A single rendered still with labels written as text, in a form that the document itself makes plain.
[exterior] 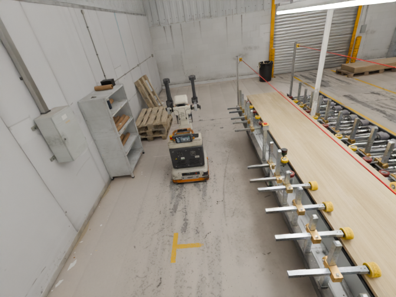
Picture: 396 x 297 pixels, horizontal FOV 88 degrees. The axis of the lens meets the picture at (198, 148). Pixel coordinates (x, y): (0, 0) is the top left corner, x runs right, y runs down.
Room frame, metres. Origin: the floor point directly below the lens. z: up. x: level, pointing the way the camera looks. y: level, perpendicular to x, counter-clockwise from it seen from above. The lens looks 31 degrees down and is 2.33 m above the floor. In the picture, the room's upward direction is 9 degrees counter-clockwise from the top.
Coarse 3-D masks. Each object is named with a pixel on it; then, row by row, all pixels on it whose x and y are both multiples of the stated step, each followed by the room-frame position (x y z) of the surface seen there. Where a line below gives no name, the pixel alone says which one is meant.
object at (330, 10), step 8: (280, 0) 2.79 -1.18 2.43; (288, 0) 2.55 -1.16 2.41; (296, 0) 2.93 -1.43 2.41; (328, 16) 2.90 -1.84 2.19; (328, 24) 2.89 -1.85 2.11; (328, 32) 2.89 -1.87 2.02; (320, 56) 2.93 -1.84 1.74; (320, 64) 2.90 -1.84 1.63; (320, 72) 2.89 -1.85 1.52; (320, 80) 2.89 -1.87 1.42; (312, 104) 2.93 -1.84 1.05; (312, 112) 2.89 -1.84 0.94
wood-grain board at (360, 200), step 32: (256, 96) 4.10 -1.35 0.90; (288, 128) 2.55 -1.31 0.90; (288, 160) 1.85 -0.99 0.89; (320, 160) 1.75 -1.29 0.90; (352, 160) 1.67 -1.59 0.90; (320, 192) 1.31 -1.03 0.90; (352, 192) 1.25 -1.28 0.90; (384, 192) 1.20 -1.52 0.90; (352, 224) 0.95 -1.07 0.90; (384, 224) 0.91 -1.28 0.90; (352, 256) 0.72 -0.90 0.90; (384, 256) 0.69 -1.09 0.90; (384, 288) 0.53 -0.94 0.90
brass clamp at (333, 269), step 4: (324, 256) 0.72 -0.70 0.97; (324, 260) 0.69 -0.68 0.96; (324, 264) 0.69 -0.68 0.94; (328, 268) 0.65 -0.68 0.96; (332, 268) 0.64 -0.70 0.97; (336, 268) 0.64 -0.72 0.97; (332, 272) 0.62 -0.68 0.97; (336, 272) 0.61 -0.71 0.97; (340, 272) 0.61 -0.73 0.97; (332, 276) 0.60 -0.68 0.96; (336, 276) 0.59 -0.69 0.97; (340, 276) 0.59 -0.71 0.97; (332, 280) 0.59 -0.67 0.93; (336, 280) 0.58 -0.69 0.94; (340, 280) 0.58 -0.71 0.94
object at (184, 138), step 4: (172, 136) 2.83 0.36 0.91; (176, 136) 2.75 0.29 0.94; (180, 136) 2.74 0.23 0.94; (184, 136) 2.74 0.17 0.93; (188, 136) 2.74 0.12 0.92; (192, 136) 2.79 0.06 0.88; (176, 140) 2.78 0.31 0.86; (180, 140) 2.78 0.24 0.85; (184, 140) 2.78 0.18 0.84; (188, 140) 2.78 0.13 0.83
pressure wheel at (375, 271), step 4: (364, 264) 0.64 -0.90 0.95; (368, 264) 0.63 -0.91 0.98; (372, 264) 0.62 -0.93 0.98; (376, 264) 0.62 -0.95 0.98; (368, 268) 0.61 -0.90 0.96; (372, 268) 0.60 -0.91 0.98; (376, 268) 0.60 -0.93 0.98; (368, 272) 0.60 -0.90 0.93; (372, 272) 0.59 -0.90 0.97; (376, 272) 0.58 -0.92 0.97; (380, 272) 0.58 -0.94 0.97; (368, 276) 0.59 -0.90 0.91; (372, 276) 0.58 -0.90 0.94; (376, 276) 0.57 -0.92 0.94; (380, 276) 0.57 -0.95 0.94
